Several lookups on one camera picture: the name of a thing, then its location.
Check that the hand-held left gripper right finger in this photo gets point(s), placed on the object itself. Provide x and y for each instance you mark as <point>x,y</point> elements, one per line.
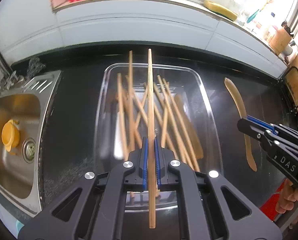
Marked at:
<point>158,165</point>

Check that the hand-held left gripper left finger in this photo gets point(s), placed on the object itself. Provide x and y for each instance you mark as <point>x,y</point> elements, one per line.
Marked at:
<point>145,165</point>

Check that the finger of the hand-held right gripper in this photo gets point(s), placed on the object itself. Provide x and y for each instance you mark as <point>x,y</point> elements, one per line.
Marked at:
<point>250,127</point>
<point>260,122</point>

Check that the translucent beige plastic spoon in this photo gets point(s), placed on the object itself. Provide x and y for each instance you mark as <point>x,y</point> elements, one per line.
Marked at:
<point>235,97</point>
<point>186,125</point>

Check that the clear plastic container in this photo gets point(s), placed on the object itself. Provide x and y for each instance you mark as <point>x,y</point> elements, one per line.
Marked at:
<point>209,130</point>

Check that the single wooden chopstick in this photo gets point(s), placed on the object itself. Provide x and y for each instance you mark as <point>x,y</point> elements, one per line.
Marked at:
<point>151,92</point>

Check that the group of wooden chopsticks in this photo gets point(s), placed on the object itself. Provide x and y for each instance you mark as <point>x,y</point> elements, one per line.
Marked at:
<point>130,92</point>

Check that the person's right hand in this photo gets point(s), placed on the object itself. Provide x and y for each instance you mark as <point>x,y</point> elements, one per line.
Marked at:
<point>289,200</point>

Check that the red mat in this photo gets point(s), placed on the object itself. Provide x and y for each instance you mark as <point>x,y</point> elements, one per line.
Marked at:
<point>273,200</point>

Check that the grey white jar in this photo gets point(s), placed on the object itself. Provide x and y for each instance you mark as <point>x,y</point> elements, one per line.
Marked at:
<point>289,48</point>

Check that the teal spatula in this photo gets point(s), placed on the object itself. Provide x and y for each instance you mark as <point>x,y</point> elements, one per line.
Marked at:
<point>253,16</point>

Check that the yellow sponge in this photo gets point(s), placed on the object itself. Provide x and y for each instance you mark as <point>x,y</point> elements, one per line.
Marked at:
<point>220,10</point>

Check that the yellow plastic cup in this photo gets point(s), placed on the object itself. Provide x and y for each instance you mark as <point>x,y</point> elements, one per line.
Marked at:
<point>10,136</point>

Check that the stainless steel sink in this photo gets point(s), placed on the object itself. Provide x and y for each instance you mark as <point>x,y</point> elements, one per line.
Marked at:
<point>18,110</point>

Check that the teal round mat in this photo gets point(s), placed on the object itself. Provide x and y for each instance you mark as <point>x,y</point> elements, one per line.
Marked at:
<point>19,226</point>

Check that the steel scouring pad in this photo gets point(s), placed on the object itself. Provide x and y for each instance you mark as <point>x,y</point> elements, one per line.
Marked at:
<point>35,66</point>

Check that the metal faucet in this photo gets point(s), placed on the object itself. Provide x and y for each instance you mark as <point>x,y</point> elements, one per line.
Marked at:
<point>8,78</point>

